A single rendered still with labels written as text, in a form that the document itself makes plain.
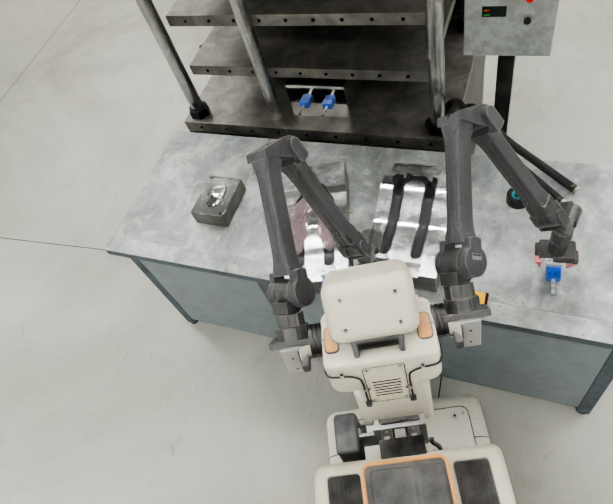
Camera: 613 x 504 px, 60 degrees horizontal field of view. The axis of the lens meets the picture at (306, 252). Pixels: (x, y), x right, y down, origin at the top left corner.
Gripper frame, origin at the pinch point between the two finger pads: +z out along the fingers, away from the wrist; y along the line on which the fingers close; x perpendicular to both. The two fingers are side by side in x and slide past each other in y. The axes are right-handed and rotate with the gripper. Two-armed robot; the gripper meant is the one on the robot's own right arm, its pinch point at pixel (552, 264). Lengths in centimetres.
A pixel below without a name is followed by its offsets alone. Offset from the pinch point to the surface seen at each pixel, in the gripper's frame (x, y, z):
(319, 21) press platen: -75, 86, -41
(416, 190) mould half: -21, 45, -9
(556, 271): 2.3, -1.1, 0.3
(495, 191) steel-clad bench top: -32.8, 18.6, 4.7
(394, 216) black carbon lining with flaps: -13, 52, -4
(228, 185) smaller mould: -25, 122, -2
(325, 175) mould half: -29, 81, -6
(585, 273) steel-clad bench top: -0.3, -10.1, 4.4
